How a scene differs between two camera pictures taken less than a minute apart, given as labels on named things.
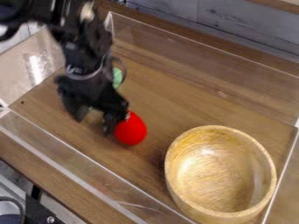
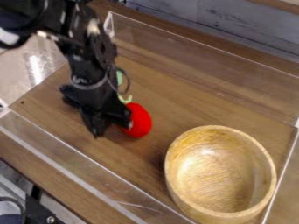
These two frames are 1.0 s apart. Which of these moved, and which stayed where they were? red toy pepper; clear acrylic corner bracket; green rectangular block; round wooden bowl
Moved: red toy pepper
Stayed: clear acrylic corner bracket; round wooden bowl; green rectangular block
